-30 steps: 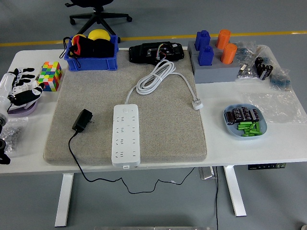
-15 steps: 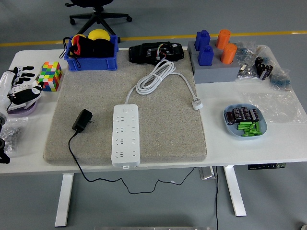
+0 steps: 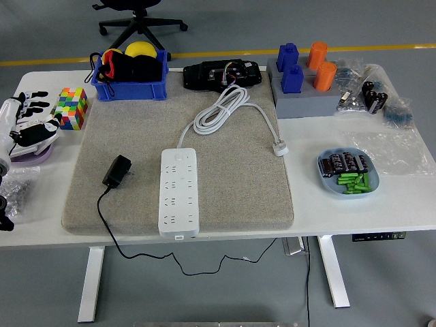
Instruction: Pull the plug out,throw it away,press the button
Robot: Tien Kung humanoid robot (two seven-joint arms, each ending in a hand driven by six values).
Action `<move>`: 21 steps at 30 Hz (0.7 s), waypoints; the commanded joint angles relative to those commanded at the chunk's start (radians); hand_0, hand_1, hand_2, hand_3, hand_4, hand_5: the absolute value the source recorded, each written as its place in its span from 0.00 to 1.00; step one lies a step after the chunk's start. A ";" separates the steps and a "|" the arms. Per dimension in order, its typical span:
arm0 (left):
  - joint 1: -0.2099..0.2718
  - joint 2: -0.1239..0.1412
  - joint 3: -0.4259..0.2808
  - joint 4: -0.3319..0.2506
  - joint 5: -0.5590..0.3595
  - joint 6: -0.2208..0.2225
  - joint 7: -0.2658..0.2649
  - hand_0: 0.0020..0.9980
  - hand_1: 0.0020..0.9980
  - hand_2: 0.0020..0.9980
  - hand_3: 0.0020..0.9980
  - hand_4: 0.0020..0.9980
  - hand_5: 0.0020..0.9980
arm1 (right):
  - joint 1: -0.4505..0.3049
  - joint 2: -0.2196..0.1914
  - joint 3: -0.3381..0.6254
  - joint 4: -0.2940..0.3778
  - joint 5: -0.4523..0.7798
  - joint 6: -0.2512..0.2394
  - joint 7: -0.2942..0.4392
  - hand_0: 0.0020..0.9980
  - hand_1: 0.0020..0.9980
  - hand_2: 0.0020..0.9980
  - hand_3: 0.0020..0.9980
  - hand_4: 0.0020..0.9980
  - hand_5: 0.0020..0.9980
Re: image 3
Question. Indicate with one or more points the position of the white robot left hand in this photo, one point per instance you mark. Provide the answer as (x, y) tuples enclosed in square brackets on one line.
[(8, 116)]

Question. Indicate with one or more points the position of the black plug adapter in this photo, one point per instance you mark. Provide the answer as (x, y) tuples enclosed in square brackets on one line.
[(117, 170)]

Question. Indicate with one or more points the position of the white power strip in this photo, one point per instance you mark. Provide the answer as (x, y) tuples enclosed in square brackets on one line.
[(178, 190)]

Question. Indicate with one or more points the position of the white mains plug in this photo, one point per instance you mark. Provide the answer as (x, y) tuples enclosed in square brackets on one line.
[(281, 150)]

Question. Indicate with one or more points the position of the purple round disc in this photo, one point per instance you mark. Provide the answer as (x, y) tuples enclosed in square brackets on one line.
[(34, 158)]

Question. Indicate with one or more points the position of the colourful puzzle cube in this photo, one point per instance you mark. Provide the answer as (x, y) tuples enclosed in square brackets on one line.
[(73, 109)]

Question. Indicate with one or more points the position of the clear bag of metal parts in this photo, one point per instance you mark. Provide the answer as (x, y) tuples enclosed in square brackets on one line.
[(20, 187), (352, 105)]

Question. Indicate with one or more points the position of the black pouch with red lining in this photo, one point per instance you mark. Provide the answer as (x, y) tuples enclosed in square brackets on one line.
[(119, 68)]

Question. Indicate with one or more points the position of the small yellow ball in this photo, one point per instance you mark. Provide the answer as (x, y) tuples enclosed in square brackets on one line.
[(114, 52)]

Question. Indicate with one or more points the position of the blue plastic bin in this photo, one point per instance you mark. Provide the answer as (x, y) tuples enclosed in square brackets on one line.
[(129, 90)]

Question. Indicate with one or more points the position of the plain black pouch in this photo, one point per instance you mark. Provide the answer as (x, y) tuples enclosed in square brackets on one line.
[(148, 69)]

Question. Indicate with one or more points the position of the large yellow ball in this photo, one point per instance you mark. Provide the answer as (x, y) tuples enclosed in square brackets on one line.
[(139, 49)]

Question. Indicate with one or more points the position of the black office chair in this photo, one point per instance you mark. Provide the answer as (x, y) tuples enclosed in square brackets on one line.
[(143, 24)]

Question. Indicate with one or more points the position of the white table leg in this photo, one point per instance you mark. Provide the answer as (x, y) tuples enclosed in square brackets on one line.
[(334, 272), (91, 282)]

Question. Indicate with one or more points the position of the black electronic device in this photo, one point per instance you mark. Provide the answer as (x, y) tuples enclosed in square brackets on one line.
[(201, 76)]

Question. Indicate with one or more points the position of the grey-brown table mat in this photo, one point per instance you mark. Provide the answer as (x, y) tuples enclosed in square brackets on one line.
[(238, 190)]

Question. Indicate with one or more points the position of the grey block holder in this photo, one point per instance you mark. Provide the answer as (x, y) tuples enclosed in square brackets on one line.
[(272, 66), (306, 105)]

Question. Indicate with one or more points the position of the blue plastic block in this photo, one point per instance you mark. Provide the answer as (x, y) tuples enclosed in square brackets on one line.
[(292, 80), (287, 56)]

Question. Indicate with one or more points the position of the orange cylinder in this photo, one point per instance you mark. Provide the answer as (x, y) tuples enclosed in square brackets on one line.
[(316, 56), (324, 76)]

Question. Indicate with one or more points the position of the black capacitor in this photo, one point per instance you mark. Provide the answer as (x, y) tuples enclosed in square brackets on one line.
[(327, 168), (336, 163), (364, 163), (348, 161), (358, 163)]

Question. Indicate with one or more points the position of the light blue tray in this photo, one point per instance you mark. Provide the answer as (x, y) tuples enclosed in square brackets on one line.
[(328, 186)]

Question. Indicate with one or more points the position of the small silver metal piece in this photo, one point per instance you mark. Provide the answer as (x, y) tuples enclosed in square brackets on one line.
[(345, 96)]

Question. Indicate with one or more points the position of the clear bag of blue parts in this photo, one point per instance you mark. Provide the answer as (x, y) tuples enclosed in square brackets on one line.
[(347, 71), (398, 114)]

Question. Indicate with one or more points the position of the green cylinder piece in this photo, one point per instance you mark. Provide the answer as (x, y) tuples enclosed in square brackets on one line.
[(359, 179), (345, 181), (346, 175), (356, 186), (366, 180), (356, 191)]

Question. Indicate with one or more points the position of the clear bag of black capacitors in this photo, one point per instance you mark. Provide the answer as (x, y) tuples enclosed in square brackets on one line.
[(374, 97)]

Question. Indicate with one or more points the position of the large empty clear bag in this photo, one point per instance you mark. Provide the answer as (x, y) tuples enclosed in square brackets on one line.
[(391, 153)]

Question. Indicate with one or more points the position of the black table control panel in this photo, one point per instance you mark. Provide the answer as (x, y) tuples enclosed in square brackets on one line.
[(379, 236)]

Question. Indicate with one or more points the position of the white switch plate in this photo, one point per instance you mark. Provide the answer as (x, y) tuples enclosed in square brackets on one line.
[(37, 148)]

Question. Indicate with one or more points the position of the metal bracket under table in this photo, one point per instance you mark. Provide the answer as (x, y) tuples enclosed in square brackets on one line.
[(293, 246)]

